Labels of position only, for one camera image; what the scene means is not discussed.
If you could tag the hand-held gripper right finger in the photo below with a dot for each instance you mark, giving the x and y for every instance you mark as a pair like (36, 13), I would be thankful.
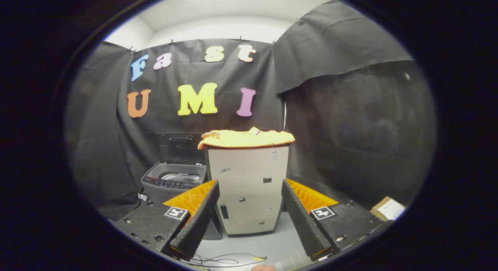
(301, 220)

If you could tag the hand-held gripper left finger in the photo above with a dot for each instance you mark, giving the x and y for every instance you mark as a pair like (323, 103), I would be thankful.
(202, 220)

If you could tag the grey washing machine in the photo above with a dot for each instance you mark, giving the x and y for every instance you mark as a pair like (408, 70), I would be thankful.
(155, 182)

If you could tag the dark washing machine lid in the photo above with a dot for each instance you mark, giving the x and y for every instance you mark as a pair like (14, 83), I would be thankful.
(183, 148)

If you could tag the orange polo shirt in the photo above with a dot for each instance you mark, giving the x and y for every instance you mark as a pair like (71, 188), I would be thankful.
(245, 139)

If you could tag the beige cabinet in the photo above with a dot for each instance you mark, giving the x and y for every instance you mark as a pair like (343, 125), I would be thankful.
(249, 193)

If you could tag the cardboard box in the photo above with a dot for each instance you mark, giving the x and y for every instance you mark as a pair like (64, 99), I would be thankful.
(387, 208)

